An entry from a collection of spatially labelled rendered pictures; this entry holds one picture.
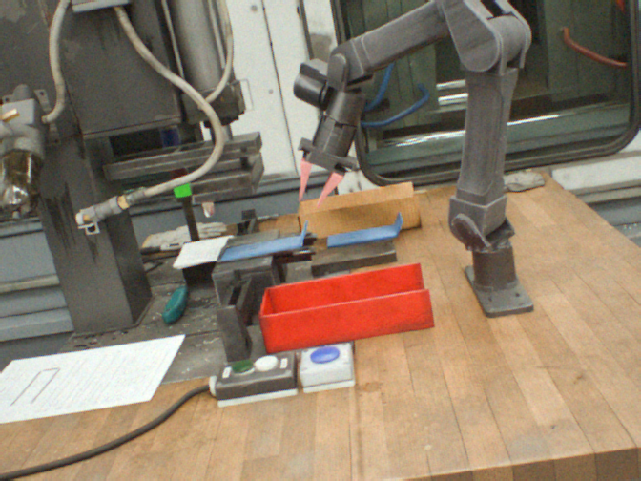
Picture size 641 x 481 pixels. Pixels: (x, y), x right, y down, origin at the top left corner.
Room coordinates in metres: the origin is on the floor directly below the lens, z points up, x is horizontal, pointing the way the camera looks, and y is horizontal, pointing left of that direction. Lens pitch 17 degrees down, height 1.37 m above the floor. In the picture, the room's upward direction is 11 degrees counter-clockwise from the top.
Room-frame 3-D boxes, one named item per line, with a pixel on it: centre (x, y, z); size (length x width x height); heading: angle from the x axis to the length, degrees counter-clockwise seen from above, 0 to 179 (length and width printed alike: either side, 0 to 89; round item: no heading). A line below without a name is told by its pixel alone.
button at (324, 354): (0.89, 0.03, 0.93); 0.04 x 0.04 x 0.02
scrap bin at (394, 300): (1.05, -0.02, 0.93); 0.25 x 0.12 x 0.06; 86
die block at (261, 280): (1.26, 0.13, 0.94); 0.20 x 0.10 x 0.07; 176
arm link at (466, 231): (1.08, -0.24, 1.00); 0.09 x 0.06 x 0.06; 135
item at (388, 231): (1.41, -0.08, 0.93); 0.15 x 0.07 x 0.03; 85
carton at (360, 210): (1.54, -0.09, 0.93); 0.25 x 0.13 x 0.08; 86
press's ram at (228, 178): (1.25, 0.21, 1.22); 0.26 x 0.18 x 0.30; 86
